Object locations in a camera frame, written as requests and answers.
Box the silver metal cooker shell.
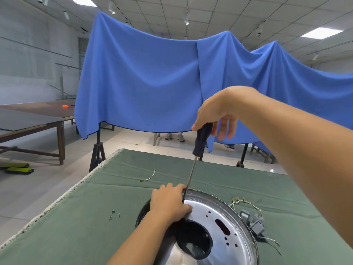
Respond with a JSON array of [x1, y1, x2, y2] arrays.
[[135, 188, 260, 265]]

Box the person's left hand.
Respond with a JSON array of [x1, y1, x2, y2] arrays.
[[150, 183, 193, 227]]

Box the person's right hand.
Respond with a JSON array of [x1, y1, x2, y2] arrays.
[[191, 86, 260, 141]]

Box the grey electrical component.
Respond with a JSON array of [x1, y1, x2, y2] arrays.
[[239, 209, 266, 237]]

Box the large blue hanging cloth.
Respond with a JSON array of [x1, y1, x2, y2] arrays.
[[74, 11, 212, 154], [196, 30, 353, 157]]

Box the person's left forearm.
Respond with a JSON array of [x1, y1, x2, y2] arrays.
[[106, 215, 177, 265]]

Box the thin black wire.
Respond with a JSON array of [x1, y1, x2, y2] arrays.
[[255, 235, 282, 256]]

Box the person's right forearm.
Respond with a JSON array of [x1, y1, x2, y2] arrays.
[[238, 88, 353, 249]]

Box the black handled screwdriver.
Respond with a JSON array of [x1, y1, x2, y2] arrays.
[[183, 122, 215, 204]]

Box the bright ceiling light panel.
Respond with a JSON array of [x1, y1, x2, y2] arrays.
[[67, 0, 98, 8], [300, 26, 345, 40]]

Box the white wires with brass terminals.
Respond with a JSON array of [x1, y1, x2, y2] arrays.
[[229, 197, 262, 212]]

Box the long brown wooden table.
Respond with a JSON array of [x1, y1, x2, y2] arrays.
[[0, 99, 77, 166]]

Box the wooden bench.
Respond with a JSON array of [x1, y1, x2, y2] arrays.
[[250, 143, 277, 165]]

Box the green table cloth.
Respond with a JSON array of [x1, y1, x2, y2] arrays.
[[0, 148, 353, 265]]

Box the yellow and black flat device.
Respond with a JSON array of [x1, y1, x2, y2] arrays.
[[6, 167, 35, 176], [0, 163, 30, 170]]

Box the short white wire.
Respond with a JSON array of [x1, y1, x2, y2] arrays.
[[140, 169, 157, 182]]

